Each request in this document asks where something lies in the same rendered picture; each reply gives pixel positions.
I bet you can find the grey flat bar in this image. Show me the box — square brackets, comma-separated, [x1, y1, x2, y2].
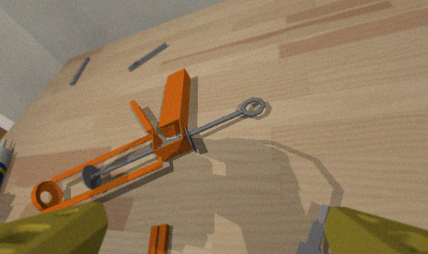
[128, 42, 168, 71]

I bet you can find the grey long thin bar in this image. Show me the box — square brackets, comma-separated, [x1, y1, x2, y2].
[69, 57, 90, 86]

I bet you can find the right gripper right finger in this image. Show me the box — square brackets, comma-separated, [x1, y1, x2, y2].
[324, 206, 428, 254]

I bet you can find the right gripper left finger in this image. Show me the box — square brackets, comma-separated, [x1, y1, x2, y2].
[0, 202, 108, 254]

